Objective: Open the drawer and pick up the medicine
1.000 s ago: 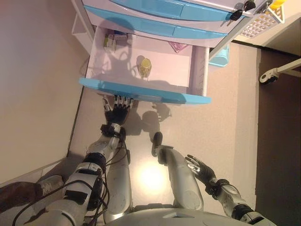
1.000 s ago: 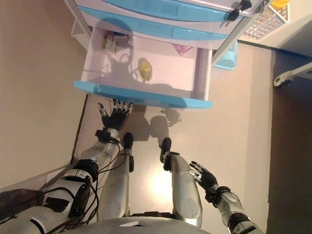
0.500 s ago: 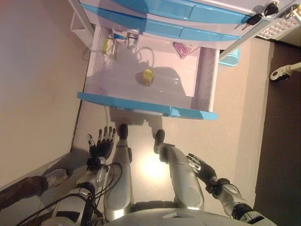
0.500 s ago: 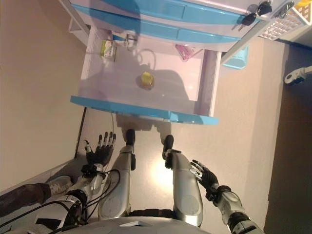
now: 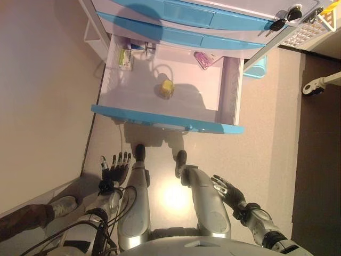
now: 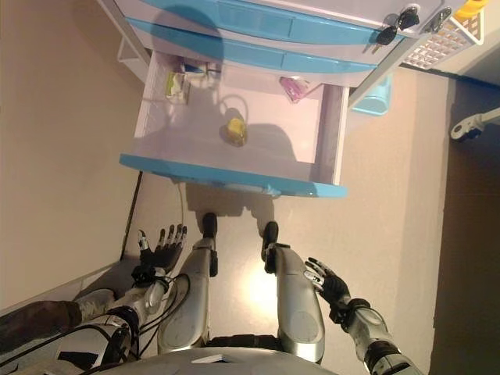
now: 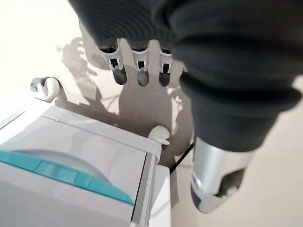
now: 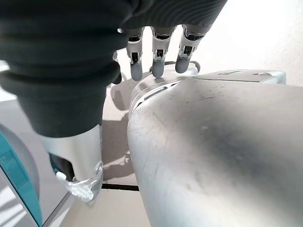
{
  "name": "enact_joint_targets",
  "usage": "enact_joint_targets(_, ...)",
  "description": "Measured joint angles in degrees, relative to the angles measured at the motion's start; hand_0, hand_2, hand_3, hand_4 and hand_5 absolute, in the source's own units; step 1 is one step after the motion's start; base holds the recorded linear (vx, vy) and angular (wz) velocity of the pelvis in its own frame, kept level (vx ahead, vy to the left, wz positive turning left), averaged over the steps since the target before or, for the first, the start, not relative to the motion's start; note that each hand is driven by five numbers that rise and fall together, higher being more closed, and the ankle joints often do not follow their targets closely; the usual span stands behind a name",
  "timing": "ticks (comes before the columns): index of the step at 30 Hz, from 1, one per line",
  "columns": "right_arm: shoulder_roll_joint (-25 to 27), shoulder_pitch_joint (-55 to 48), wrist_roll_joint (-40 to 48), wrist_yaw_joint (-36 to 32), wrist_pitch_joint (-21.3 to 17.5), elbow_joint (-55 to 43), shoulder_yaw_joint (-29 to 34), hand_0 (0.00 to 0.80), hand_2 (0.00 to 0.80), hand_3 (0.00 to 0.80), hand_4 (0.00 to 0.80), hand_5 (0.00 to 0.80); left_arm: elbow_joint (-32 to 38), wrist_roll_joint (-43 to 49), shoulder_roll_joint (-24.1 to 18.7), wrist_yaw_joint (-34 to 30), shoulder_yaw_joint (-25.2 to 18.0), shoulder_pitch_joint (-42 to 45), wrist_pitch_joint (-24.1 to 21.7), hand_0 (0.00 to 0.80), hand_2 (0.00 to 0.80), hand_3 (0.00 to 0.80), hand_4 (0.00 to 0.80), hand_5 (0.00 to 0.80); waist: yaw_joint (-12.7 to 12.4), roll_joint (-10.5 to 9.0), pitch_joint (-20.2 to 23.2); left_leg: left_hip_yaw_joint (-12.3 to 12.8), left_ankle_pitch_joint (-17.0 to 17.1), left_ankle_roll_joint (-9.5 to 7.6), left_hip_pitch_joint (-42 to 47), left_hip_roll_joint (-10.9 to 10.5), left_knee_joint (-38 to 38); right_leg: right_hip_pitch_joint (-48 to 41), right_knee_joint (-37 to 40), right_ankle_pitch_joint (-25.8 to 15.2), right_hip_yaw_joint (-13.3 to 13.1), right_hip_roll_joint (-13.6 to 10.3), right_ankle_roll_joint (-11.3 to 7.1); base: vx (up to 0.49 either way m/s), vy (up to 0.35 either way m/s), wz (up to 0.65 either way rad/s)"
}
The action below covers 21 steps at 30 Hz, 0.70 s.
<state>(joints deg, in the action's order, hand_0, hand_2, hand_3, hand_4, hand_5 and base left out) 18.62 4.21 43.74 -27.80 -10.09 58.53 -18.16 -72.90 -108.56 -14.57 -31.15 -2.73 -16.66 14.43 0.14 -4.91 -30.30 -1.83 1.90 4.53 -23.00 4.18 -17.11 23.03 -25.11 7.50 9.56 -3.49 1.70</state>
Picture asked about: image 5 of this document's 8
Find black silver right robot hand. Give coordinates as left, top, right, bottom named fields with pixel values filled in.
left=210, top=174, right=246, bottom=207

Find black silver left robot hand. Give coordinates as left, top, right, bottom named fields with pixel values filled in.
left=100, top=151, right=133, bottom=185

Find yellow medicine bottle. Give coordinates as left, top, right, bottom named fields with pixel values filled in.
left=155, top=78, right=175, bottom=100

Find green white medicine box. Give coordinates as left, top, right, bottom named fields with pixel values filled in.
left=117, top=49, right=135, bottom=71

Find white blue medicine box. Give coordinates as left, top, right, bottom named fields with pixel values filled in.
left=128, top=39, right=147, bottom=54

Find white medical drawer cart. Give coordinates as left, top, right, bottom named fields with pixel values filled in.
left=84, top=0, right=323, bottom=134

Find silver left robot leg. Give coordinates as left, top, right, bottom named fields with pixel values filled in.
left=117, top=143, right=152, bottom=252

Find white sneaker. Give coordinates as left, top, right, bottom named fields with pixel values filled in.
left=49, top=196, right=79, bottom=218

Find camouflage trouser leg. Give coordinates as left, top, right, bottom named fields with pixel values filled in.
left=0, top=204, right=55, bottom=241

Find light blue cart bin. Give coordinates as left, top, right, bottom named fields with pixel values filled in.
left=243, top=55, right=269, bottom=80

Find metal tweezers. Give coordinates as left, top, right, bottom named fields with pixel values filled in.
left=144, top=42, right=157, bottom=61

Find pink blister pack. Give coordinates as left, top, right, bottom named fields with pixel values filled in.
left=193, top=51, right=215, bottom=71

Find white cart side bin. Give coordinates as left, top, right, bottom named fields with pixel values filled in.
left=84, top=20, right=112, bottom=58

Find black key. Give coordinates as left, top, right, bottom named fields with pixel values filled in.
left=265, top=18, right=288, bottom=37
left=288, top=5, right=303, bottom=21

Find white bed frame with caster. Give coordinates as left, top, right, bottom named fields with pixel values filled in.
left=301, top=70, right=341, bottom=97

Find white frame with yellow tag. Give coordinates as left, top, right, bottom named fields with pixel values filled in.
left=315, top=0, right=341, bottom=33

